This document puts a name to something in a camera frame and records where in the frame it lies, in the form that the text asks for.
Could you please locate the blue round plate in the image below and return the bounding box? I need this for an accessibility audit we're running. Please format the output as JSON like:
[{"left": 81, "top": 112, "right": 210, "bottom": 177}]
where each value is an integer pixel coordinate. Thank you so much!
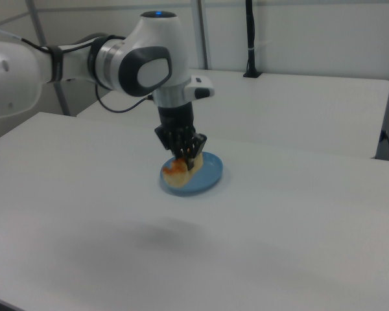
[{"left": 159, "top": 150, "right": 225, "bottom": 197}]

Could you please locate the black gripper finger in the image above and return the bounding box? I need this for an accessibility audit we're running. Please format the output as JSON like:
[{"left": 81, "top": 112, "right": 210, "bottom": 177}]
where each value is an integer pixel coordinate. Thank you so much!
[
  {"left": 154, "top": 125, "right": 180, "bottom": 161},
  {"left": 185, "top": 132, "right": 209, "bottom": 171}
]

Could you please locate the black camera pole with base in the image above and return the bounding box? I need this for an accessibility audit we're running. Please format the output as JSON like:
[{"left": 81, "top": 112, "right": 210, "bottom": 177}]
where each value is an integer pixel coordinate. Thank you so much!
[{"left": 242, "top": 0, "right": 263, "bottom": 78}]

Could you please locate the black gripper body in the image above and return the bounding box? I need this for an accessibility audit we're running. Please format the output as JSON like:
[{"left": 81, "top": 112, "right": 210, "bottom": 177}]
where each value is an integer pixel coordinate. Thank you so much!
[{"left": 157, "top": 102, "right": 196, "bottom": 152}]

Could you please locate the grey metal partition post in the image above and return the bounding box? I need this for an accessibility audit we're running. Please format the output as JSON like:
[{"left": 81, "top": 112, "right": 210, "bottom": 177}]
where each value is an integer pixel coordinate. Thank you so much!
[{"left": 196, "top": 0, "right": 212, "bottom": 70}]

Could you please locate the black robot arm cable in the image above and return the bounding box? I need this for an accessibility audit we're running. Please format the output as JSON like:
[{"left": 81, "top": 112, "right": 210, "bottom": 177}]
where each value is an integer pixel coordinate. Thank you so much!
[{"left": 0, "top": 25, "right": 154, "bottom": 114}]

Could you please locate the orange glazed bread piece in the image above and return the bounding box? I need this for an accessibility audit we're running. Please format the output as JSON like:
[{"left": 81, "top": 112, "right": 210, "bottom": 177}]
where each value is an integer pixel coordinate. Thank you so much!
[{"left": 161, "top": 152, "right": 204, "bottom": 189}]

